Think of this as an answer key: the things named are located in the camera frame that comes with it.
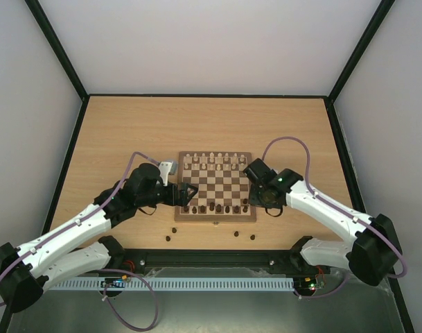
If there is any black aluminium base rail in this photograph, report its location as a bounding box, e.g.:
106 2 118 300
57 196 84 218
23 248 392 275

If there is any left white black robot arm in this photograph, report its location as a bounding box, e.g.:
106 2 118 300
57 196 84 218
0 161 198 313

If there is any wooden chess board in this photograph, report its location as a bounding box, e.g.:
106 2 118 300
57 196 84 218
175 151 256 223

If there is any white slotted cable duct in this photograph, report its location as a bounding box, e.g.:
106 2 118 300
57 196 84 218
52 277 294 292

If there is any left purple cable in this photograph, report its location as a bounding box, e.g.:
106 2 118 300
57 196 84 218
0 151 159 330

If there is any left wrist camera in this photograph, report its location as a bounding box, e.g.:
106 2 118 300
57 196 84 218
158 160 178 187

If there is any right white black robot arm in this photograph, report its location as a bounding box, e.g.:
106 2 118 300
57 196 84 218
243 158 402 287

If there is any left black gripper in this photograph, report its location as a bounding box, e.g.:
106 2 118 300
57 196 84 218
137 181 198 207

